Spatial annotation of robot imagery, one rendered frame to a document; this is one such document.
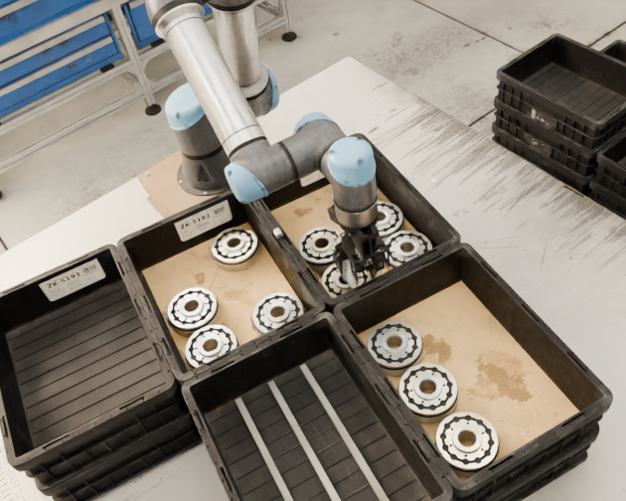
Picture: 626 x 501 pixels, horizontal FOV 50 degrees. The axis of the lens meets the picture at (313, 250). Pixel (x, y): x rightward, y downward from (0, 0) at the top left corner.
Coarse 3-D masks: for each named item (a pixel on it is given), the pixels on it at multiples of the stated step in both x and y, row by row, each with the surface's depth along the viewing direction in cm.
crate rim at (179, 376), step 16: (224, 192) 148; (192, 208) 146; (256, 208) 143; (160, 224) 144; (128, 240) 142; (272, 240) 137; (128, 256) 139; (288, 256) 133; (128, 272) 136; (144, 304) 130; (320, 304) 125; (304, 320) 123; (160, 336) 125; (272, 336) 121; (240, 352) 120; (176, 368) 120; (208, 368) 119
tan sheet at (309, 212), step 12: (312, 192) 159; (324, 192) 158; (288, 204) 157; (300, 204) 156; (312, 204) 156; (324, 204) 155; (276, 216) 155; (288, 216) 154; (300, 216) 154; (312, 216) 154; (324, 216) 153; (288, 228) 152; (300, 228) 152; (312, 228) 151; (336, 228) 150; (408, 228) 147
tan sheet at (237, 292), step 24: (168, 264) 149; (192, 264) 149; (216, 264) 148; (264, 264) 146; (168, 288) 145; (216, 288) 143; (240, 288) 142; (264, 288) 142; (288, 288) 141; (240, 312) 138; (240, 336) 134
